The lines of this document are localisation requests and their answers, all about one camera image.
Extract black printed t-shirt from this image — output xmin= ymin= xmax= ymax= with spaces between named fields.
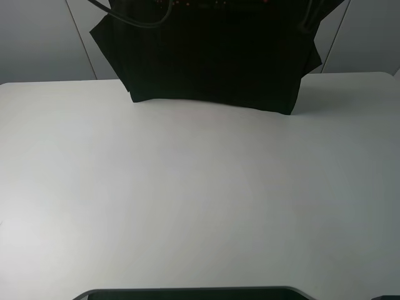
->
xmin=91 ymin=0 xmax=339 ymax=115

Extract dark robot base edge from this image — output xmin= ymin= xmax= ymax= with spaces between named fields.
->
xmin=76 ymin=286 xmax=312 ymax=300

